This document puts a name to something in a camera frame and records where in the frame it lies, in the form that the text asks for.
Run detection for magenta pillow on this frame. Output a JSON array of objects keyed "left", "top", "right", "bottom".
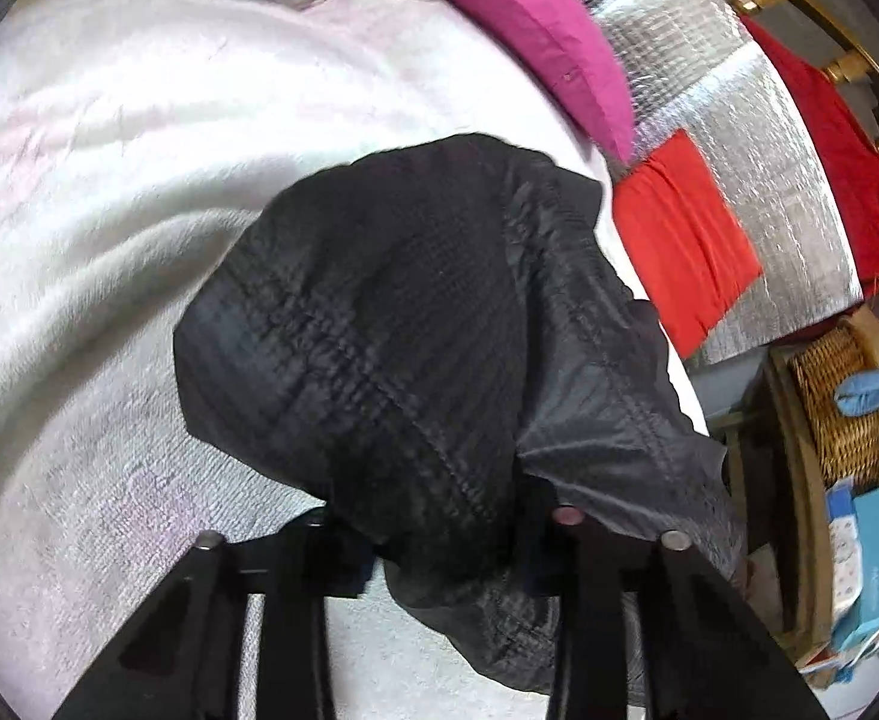
[{"left": 415, "top": 0, "right": 639, "bottom": 166}]

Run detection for wooden table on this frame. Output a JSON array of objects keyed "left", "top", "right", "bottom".
[{"left": 765, "top": 349, "right": 841, "bottom": 646}]

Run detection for silver insulation mat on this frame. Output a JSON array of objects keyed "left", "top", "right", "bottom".
[{"left": 574, "top": 0, "right": 868, "bottom": 368}]

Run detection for red cloth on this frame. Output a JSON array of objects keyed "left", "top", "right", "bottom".
[{"left": 739, "top": 15, "right": 879, "bottom": 286}]

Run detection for blue cloth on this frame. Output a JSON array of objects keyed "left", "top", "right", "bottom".
[{"left": 835, "top": 358, "right": 879, "bottom": 415}]

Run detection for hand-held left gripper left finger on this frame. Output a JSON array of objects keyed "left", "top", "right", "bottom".
[{"left": 53, "top": 510, "right": 373, "bottom": 720}]

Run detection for wicker basket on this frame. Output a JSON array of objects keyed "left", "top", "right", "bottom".
[{"left": 788, "top": 319, "right": 879, "bottom": 488}]

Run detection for light blue cardboard box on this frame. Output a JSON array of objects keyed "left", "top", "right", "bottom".
[{"left": 833, "top": 484, "right": 879, "bottom": 653}]

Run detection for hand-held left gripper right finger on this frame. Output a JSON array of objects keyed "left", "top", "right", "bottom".
[{"left": 525, "top": 480, "right": 830, "bottom": 720}]

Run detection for white blanket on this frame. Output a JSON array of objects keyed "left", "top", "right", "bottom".
[{"left": 0, "top": 0, "right": 710, "bottom": 720}]

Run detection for red pillow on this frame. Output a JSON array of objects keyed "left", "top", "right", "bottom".
[{"left": 611, "top": 129, "right": 764, "bottom": 357}]

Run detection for white tissue pack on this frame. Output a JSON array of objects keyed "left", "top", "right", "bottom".
[{"left": 825, "top": 484, "right": 860, "bottom": 616}]

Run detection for black quilted jacket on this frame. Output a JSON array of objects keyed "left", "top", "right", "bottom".
[{"left": 173, "top": 133, "right": 751, "bottom": 698}]

